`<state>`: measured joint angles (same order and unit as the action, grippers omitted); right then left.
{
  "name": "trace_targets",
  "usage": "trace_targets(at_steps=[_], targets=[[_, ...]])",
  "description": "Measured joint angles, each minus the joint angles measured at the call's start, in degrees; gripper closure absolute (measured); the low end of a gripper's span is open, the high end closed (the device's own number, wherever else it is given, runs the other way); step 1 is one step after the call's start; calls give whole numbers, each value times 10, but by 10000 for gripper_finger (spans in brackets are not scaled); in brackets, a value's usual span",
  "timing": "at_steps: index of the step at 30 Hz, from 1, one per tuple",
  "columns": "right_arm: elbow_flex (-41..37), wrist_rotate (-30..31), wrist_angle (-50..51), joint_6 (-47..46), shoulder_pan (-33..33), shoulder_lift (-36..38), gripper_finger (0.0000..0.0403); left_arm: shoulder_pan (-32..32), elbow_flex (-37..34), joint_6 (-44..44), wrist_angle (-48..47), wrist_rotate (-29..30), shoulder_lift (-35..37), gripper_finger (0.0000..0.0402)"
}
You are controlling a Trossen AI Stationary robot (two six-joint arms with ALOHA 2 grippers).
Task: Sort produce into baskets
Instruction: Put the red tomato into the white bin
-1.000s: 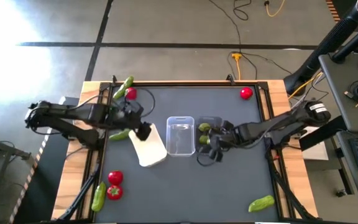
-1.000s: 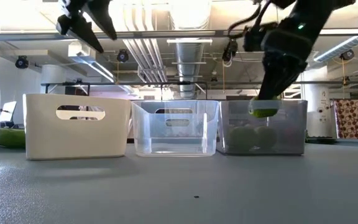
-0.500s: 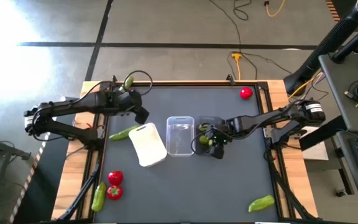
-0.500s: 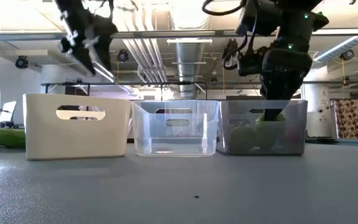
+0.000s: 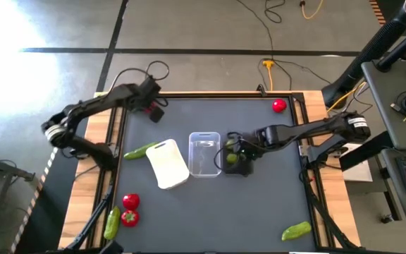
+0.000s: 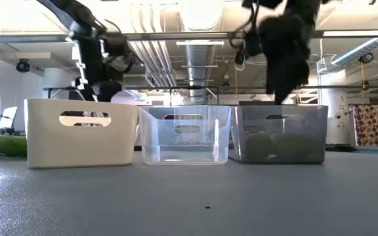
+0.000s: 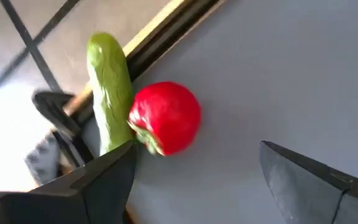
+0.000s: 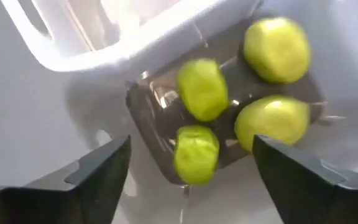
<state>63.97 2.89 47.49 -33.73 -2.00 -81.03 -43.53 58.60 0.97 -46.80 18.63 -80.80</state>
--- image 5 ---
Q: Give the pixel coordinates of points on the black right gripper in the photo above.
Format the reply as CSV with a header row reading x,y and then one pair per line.
x,y
254,143

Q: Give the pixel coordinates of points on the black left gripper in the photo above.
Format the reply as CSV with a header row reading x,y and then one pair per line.
x,y
143,97

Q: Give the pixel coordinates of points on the green lime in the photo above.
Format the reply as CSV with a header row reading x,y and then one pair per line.
x,y
230,143
232,158

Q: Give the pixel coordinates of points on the long green cucumber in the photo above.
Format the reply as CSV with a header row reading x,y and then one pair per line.
x,y
139,151

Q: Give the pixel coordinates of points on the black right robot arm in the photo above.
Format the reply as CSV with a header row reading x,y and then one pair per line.
x,y
315,130

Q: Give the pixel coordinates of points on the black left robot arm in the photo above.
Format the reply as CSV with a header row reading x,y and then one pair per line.
x,y
93,100

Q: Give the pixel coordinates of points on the smoked grey plastic basket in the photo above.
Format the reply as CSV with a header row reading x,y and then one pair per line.
x,y
228,169

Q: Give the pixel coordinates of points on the clear plastic basket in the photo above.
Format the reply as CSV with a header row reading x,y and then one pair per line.
x,y
204,155

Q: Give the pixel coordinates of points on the white plastic basket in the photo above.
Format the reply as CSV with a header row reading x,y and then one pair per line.
x,y
167,164

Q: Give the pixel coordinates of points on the small black clamp device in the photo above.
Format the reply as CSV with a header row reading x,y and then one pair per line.
x,y
261,90

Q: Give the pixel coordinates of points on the red pepper with green stem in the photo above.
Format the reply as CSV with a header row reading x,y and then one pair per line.
x,y
129,218

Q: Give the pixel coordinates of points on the short green cucumber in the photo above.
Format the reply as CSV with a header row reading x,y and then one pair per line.
x,y
112,223

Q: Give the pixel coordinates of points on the white paper sheet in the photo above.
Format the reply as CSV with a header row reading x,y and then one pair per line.
x,y
359,173

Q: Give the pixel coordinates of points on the grey desk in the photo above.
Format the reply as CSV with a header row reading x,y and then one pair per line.
x,y
382,106

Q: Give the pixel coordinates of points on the grey keyboard tray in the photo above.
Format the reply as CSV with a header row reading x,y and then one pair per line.
x,y
400,211

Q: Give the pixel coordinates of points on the black perforated column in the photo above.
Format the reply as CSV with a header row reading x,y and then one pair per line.
x,y
375,49

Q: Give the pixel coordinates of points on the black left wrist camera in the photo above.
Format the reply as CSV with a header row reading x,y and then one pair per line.
x,y
151,84

